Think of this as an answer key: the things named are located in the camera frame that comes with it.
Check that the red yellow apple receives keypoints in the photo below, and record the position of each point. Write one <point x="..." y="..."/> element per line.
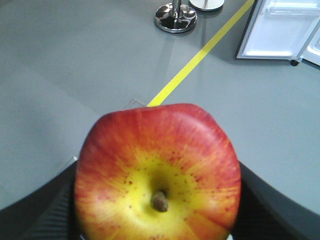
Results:
<point x="157" y="173"/>

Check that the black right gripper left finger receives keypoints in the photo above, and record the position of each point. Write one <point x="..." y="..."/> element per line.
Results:
<point x="45" y="214"/>

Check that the white open fridge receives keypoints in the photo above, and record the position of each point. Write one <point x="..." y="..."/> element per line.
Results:
<point x="311" y="53"/>

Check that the fridge door with shelves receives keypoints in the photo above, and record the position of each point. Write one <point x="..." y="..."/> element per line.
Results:
<point x="279" y="29"/>

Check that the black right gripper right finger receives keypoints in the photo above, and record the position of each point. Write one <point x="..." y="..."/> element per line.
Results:
<point x="266" y="214"/>

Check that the chrome stanchion post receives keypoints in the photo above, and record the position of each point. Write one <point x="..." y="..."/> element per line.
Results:
<point x="175" y="17"/>

